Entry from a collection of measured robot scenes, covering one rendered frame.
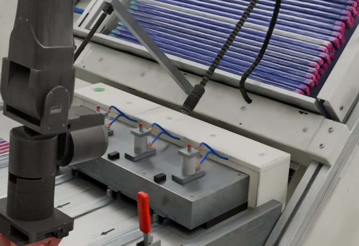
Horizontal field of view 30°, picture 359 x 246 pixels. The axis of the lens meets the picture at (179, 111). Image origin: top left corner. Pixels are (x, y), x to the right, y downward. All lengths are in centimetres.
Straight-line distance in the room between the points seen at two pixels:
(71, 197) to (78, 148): 29
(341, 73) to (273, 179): 20
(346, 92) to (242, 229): 29
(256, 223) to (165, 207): 14
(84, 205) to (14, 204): 27
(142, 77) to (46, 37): 62
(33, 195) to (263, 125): 48
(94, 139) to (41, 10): 19
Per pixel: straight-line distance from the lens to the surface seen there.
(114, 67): 143
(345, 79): 112
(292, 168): 120
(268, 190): 109
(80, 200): 111
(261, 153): 110
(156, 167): 108
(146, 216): 91
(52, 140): 81
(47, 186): 83
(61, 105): 78
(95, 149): 86
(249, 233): 105
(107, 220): 105
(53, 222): 84
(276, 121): 116
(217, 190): 102
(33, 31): 76
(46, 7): 76
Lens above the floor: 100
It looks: 13 degrees up
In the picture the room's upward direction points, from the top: 32 degrees clockwise
